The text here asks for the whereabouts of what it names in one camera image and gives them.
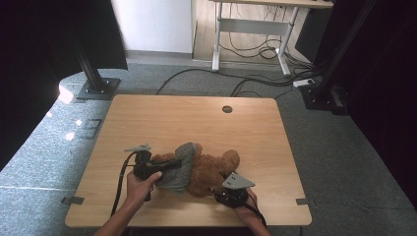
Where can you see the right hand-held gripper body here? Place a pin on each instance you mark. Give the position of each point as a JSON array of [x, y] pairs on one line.
[[234, 195]]

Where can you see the black metal stand grey base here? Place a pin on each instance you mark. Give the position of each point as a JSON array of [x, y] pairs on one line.
[[95, 87]]

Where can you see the white power strip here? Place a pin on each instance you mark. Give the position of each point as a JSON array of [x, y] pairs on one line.
[[303, 83]]

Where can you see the grey table edge bracket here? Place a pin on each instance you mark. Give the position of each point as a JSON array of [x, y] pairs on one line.
[[303, 201], [72, 200]]

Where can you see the grey towel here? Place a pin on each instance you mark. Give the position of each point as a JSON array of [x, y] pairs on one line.
[[178, 178]]

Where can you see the black curtain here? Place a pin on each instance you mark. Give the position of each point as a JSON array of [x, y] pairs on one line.
[[32, 65], [387, 98]]

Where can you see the white desk frame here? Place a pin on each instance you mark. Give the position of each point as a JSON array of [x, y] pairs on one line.
[[252, 26]]

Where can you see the person's right hand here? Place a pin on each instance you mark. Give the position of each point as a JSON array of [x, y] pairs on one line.
[[250, 211]]

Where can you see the brown teddy bear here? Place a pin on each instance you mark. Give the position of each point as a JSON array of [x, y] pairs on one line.
[[209, 173]]

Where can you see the person's left hand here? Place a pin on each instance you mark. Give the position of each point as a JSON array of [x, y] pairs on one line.
[[141, 190]]

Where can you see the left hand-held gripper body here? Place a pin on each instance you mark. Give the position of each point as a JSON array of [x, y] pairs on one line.
[[144, 168]]

